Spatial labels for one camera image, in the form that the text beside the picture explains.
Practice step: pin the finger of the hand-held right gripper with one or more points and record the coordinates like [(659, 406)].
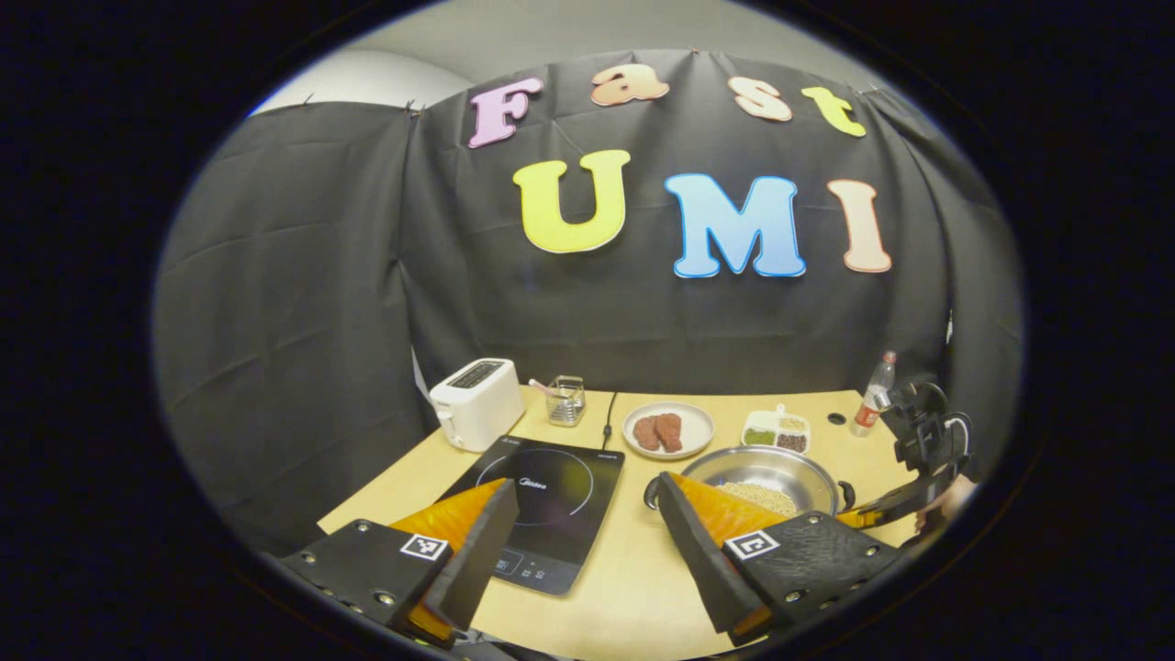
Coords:
[(895, 503)]

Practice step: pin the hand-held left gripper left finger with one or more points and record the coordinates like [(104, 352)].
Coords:
[(477, 569)]

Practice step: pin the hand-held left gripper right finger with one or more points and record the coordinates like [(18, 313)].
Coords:
[(698, 560)]

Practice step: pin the stainless steel pot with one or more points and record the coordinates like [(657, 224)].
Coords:
[(762, 464)]

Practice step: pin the black induction cooktop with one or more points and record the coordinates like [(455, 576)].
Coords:
[(560, 487)]

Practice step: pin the red label water bottle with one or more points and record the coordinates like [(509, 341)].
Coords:
[(872, 404)]

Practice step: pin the pile of soybeans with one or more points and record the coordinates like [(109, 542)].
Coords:
[(766, 497)]

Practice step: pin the pile of dark red beans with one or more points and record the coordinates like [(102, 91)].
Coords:
[(792, 442)]

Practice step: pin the red meat slice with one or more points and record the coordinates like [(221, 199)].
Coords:
[(646, 433), (669, 431)]

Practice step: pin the white round plate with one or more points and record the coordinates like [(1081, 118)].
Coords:
[(699, 428)]

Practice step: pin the pile of green mung beans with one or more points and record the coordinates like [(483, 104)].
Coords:
[(759, 437)]

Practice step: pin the white divided tray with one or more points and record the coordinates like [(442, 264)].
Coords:
[(762, 421)]

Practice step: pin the white toaster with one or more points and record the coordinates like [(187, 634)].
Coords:
[(477, 408)]

